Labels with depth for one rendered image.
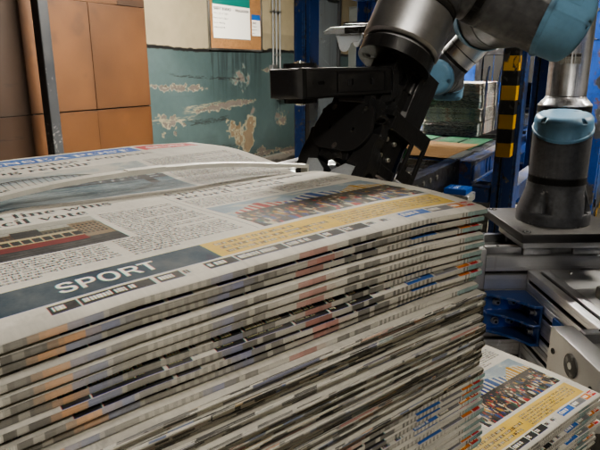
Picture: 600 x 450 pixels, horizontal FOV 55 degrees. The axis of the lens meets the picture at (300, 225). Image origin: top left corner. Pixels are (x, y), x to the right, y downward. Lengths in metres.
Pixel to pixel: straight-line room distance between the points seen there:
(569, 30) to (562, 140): 0.68
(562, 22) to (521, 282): 0.79
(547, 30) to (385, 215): 0.34
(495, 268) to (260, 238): 1.03
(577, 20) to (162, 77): 5.03
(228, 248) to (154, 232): 0.05
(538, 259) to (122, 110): 4.17
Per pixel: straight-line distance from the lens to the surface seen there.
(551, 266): 1.32
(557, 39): 0.61
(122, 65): 5.06
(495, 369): 0.67
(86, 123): 4.81
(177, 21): 5.68
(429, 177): 1.94
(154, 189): 0.41
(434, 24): 0.56
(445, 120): 3.05
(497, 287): 1.29
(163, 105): 5.50
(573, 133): 1.28
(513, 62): 2.17
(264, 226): 0.29
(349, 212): 0.32
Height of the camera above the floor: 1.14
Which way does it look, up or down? 16 degrees down
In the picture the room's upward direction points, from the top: straight up
